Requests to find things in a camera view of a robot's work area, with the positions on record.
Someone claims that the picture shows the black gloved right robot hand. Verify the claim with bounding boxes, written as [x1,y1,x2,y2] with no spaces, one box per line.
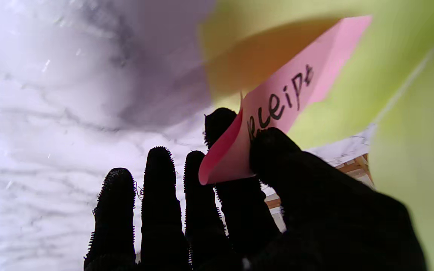
[83,107,428,271]

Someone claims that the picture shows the pink paper receipt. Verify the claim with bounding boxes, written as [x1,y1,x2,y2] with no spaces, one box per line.
[198,15,373,186]

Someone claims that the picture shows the yellow-green translucent file folder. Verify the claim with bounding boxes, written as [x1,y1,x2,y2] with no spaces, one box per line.
[200,0,434,271]

